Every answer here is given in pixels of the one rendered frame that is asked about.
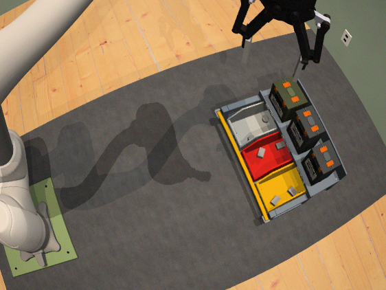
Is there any grey metal bin rack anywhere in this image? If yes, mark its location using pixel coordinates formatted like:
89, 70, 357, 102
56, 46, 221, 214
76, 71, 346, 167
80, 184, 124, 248
214, 79, 347, 224

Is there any yellow retaining rail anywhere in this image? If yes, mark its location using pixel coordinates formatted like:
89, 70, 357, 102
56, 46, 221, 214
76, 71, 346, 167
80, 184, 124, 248
217, 111, 269, 221

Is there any yellow bin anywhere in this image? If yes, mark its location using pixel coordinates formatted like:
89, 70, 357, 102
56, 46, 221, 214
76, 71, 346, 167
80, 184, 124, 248
256, 162, 306, 213

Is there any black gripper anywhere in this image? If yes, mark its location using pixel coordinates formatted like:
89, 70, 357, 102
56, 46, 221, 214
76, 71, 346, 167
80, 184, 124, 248
232, 0, 330, 82

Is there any red open bin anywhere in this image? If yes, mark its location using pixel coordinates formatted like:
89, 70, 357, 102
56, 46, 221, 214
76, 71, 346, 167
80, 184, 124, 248
242, 131, 293, 182

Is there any grey metal disc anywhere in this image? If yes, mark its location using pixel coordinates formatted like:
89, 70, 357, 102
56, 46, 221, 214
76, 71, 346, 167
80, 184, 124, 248
262, 115, 269, 123

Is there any grey open bin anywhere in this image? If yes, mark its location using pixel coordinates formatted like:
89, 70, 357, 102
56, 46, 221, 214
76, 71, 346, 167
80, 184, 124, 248
227, 102, 279, 151

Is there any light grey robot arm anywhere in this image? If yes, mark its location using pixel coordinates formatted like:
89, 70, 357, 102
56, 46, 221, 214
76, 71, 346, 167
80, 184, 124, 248
0, 0, 93, 267

